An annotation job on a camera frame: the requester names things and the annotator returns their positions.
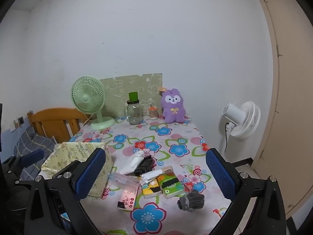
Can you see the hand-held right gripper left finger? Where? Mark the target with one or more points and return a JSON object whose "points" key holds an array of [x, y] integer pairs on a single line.
{"points": [[90, 173]]}

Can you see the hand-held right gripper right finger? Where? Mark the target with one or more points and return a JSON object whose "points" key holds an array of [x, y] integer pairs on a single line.
{"points": [[220, 173]]}

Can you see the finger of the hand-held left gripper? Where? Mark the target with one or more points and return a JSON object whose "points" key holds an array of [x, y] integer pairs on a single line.
{"points": [[33, 156]]}

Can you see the yellow fabric storage box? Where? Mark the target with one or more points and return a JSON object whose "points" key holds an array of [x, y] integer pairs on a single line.
{"points": [[63, 151]]}

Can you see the clear plastic zip bag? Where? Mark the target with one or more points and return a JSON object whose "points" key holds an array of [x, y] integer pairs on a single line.
{"points": [[122, 179]]}

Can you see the grey socks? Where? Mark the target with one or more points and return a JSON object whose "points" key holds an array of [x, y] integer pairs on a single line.
{"points": [[192, 200]]}

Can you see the white cloth bundle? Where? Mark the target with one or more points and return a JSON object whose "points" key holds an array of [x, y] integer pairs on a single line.
{"points": [[132, 162]]}

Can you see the pink card packet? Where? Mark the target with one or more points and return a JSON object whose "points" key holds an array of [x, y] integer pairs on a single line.
{"points": [[127, 198]]}

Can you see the green tissue packet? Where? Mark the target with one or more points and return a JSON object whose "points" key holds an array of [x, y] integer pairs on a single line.
{"points": [[172, 186]]}

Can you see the black fabric bag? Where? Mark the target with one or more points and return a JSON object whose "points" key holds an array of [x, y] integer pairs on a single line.
{"points": [[145, 165]]}

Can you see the white tissue packet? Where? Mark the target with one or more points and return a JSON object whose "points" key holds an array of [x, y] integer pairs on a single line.
{"points": [[152, 174]]}

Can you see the yellow tissue packet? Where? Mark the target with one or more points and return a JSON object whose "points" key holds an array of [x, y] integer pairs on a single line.
{"points": [[151, 189]]}

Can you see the grey plaid pillow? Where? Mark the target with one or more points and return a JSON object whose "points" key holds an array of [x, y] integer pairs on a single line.
{"points": [[36, 142]]}

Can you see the wooden bed headboard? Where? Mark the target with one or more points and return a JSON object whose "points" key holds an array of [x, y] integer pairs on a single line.
{"points": [[56, 120]]}

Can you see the white standing fan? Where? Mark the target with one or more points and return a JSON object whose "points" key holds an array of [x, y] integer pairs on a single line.
{"points": [[234, 115]]}

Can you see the floral tablecloth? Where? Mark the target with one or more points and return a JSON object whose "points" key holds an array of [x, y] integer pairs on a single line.
{"points": [[171, 137]]}

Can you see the glass jar mug green lid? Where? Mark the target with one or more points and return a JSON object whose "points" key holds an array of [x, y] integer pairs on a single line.
{"points": [[134, 113]]}

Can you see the green desk fan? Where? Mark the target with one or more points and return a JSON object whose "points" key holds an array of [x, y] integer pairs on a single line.
{"points": [[85, 98]]}

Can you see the purple plush bunny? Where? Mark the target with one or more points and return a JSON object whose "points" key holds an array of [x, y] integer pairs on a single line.
{"points": [[173, 107]]}

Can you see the toothpick jar orange lid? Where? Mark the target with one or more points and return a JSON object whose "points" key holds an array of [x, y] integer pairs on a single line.
{"points": [[153, 113]]}

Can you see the green patterned board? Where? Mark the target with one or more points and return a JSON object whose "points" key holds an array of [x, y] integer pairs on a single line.
{"points": [[144, 85]]}

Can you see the beige door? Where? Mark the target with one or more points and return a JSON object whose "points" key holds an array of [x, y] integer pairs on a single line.
{"points": [[293, 78]]}

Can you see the wall power outlet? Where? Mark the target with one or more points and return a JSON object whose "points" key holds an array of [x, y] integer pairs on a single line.
{"points": [[20, 120]]}

